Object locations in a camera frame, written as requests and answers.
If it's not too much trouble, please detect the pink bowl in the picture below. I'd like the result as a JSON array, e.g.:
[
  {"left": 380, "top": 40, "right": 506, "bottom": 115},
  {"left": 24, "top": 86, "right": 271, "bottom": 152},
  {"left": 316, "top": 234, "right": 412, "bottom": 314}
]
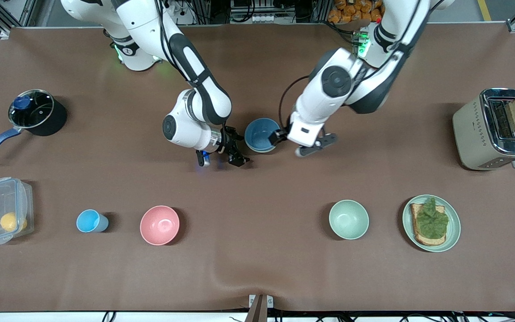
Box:
[{"left": 140, "top": 205, "right": 180, "bottom": 246}]

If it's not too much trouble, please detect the beige chrome toaster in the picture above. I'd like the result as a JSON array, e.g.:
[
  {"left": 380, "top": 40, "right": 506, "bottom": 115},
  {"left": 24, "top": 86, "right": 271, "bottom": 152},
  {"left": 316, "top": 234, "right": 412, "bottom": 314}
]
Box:
[{"left": 452, "top": 88, "right": 515, "bottom": 171}]

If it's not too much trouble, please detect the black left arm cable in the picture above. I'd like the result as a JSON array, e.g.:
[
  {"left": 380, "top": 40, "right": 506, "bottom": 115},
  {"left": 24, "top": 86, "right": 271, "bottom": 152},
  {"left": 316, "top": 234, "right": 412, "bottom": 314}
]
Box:
[{"left": 279, "top": 75, "right": 312, "bottom": 130}]

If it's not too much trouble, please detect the green lettuce leaf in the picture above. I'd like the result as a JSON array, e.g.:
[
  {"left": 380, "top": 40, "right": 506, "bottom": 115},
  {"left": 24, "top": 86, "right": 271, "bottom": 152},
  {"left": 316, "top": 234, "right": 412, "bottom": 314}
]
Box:
[{"left": 415, "top": 198, "right": 449, "bottom": 239}]

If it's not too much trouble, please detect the black saucepan blue handle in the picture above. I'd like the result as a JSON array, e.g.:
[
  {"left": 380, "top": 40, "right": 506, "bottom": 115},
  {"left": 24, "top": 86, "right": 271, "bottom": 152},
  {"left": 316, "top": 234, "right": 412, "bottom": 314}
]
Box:
[{"left": 0, "top": 89, "right": 68, "bottom": 162}]

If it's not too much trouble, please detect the light blue cup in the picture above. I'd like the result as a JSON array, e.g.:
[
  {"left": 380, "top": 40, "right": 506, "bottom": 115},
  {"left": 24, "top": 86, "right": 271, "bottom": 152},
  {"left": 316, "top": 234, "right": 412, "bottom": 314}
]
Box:
[{"left": 76, "top": 209, "right": 109, "bottom": 233}]

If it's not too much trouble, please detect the white power strip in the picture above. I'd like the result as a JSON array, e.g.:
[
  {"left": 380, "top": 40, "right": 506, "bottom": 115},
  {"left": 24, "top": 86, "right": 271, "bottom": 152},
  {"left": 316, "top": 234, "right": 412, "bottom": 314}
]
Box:
[{"left": 168, "top": 0, "right": 195, "bottom": 25}]

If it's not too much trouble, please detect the yellow lemon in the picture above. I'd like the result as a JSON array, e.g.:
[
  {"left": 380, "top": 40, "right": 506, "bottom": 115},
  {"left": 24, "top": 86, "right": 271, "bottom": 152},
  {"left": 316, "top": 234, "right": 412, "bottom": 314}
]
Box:
[{"left": 0, "top": 212, "right": 28, "bottom": 233}]

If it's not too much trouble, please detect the orange snack bag pile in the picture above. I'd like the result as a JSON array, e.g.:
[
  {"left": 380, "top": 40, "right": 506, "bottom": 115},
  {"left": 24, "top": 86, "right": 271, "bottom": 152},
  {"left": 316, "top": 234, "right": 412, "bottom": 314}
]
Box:
[{"left": 328, "top": 0, "right": 383, "bottom": 24}]

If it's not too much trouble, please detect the metal table edge bracket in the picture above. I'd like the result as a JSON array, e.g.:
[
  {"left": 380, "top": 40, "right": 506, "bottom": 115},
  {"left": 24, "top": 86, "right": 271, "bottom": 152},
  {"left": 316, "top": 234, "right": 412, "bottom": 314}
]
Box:
[{"left": 249, "top": 294, "right": 274, "bottom": 322}]

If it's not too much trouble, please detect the glass lid blue knob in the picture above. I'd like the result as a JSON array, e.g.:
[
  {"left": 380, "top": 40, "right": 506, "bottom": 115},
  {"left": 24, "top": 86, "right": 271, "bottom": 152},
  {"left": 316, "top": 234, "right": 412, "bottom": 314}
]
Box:
[{"left": 8, "top": 89, "right": 55, "bottom": 129}]

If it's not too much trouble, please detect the pale green plate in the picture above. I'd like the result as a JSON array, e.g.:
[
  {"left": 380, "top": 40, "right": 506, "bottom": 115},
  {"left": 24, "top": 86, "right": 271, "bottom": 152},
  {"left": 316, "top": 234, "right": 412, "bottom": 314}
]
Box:
[{"left": 402, "top": 195, "right": 461, "bottom": 253}]

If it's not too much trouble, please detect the toast slice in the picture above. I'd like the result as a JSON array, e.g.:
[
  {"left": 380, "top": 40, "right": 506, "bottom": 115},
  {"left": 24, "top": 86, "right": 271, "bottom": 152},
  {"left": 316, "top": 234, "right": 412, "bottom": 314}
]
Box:
[{"left": 409, "top": 203, "right": 447, "bottom": 246}]

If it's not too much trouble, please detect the blue bowl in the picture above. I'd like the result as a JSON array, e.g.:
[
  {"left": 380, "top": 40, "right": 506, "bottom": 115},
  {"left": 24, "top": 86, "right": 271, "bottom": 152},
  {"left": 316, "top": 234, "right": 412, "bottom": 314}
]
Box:
[{"left": 245, "top": 118, "right": 281, "bottom": 153}]

